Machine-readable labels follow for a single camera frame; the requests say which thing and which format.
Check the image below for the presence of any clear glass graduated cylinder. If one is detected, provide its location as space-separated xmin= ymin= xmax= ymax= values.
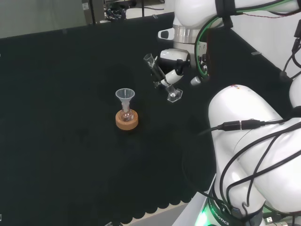
xmin=143 ymin=53 xmax=184 ymax=103

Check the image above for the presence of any glass round-bottom flask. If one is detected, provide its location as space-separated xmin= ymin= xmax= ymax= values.
xmin=119 ymin=104 xmax=134 ymax=122

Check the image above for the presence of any clear plastic funnel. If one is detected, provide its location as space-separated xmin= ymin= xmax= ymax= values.
xmin=115 ymin=88 xmax=135 ymax=111

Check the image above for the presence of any black bench cloth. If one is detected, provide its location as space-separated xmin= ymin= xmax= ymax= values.
xmin=0 ymin=11 xmax=284 ymax=225

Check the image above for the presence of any pale grey board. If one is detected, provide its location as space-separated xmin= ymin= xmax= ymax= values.
xmin=0 ymin=0 xmax=95 ymax=39

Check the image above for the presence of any brown cork ring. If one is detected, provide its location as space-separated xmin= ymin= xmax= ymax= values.
xmin=115 ymin=110 xmax=139 ymax=131

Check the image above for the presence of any black cable with plug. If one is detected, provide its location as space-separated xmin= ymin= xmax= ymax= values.
xmin=197 ymin=119 xmax=286 ymax=137

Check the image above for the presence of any green cable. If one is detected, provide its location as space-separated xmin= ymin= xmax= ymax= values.
xmin=194 ymin=13 xmax=224 ymax=79

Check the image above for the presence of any bundle of black cables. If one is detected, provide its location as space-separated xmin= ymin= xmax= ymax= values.
xmin=103 ymin=6 xmax=129 ymax=23

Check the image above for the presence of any long looping black cable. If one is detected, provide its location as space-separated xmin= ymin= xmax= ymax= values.
xmin=182 ymin=122 xmax=301 ymax=218

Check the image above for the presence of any black cable with connector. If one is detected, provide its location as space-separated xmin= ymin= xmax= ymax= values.
xmin=279 ymin=20 xmax=301 ymax=81

